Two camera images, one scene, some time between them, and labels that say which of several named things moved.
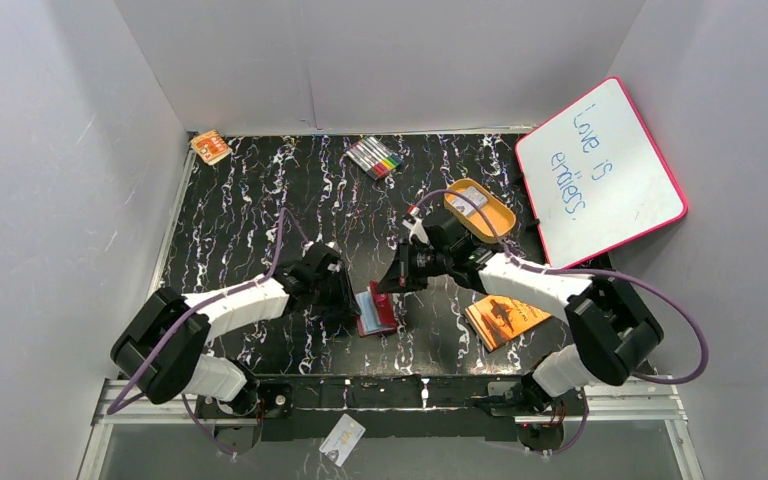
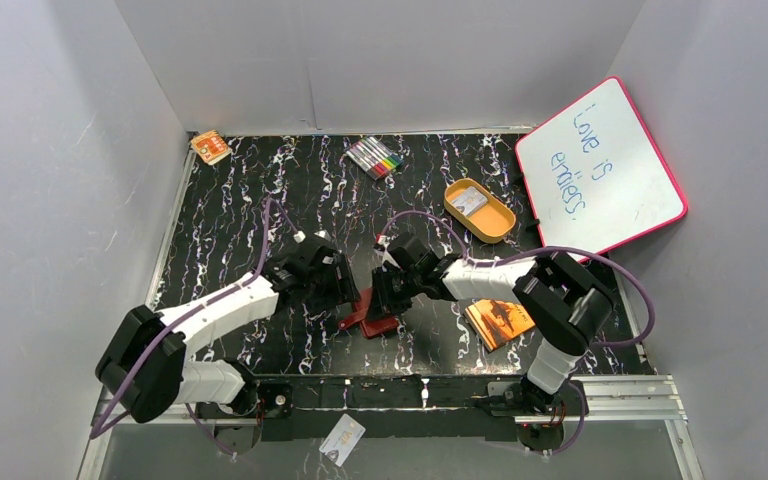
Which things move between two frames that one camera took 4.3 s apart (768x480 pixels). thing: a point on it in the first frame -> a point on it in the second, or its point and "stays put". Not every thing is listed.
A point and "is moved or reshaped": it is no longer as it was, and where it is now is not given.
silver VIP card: (342, 439) stays put
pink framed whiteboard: (597, 178) stays put
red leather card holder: (385, 310) is moved or reshaped
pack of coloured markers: (377, 160) stays put
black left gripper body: (342, 299) stays put
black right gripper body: (436, 261) -> (395, 287)
